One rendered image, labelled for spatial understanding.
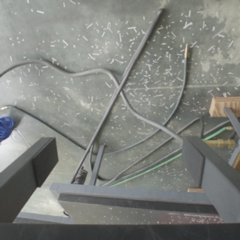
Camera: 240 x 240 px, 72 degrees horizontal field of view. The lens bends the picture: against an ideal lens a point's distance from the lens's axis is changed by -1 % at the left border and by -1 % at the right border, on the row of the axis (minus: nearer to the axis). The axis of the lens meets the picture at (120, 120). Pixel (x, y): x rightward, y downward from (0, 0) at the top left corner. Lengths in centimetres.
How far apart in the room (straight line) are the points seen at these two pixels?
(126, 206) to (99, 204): 10
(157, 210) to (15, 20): 102
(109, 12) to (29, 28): 40
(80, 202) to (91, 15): 77
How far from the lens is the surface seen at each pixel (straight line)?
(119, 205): 65
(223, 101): 103
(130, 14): 84
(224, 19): 90
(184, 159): 17
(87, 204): 69
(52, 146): 16
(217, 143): 91
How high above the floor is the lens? 83
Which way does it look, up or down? 49 degrees down
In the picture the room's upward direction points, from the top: 168 degrees counter-clockwise
